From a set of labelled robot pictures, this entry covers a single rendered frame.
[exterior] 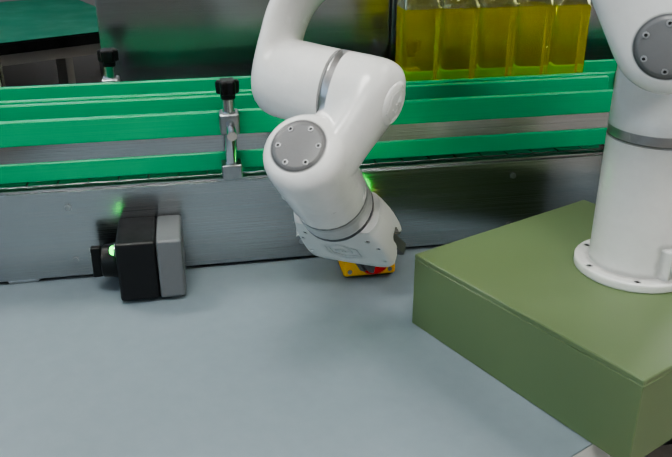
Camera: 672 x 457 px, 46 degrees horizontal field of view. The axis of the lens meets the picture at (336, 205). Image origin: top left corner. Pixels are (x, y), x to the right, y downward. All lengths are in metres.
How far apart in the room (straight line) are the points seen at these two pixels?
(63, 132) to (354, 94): 0.47
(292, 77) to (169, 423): 0.36
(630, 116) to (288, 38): 0.35
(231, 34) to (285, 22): 0.56
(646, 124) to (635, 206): 0.09
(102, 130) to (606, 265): 0.62
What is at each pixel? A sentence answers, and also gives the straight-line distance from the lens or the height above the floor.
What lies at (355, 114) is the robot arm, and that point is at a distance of 0.68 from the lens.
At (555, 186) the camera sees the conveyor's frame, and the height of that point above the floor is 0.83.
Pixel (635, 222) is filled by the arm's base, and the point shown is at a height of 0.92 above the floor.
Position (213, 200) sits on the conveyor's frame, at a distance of 1.05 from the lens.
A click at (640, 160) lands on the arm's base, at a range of 0.85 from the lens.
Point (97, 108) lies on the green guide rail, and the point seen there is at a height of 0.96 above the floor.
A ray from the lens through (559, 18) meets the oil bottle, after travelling 1.24.
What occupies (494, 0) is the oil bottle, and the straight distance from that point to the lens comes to 1.19.
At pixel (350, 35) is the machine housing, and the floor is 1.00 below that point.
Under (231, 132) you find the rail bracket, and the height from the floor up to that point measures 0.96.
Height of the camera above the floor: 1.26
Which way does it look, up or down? 24 degrees down
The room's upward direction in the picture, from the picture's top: straight up
